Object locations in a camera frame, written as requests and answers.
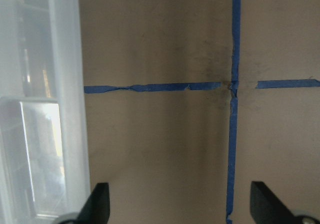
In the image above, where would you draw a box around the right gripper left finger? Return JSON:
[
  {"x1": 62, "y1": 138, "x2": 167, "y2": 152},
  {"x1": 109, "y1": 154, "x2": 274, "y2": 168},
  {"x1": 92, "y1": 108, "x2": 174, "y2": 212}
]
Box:
[{"x1": 75, "y1": 182, "x2": 110, "y2": 224}]

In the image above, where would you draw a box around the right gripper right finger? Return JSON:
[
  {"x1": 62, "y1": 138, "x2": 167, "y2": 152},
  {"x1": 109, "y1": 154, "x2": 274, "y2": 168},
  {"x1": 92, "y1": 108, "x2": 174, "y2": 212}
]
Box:
[{"x1": 249, "y1": 181, "x2": 295, "y2": 224}]

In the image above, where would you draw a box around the clear ribbed box lid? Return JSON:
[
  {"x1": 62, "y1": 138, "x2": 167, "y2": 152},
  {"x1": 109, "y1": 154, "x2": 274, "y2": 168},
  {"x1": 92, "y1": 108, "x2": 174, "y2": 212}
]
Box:
[{"x1": 0, "y1": 0, "x2": 90, "y2": 223}]

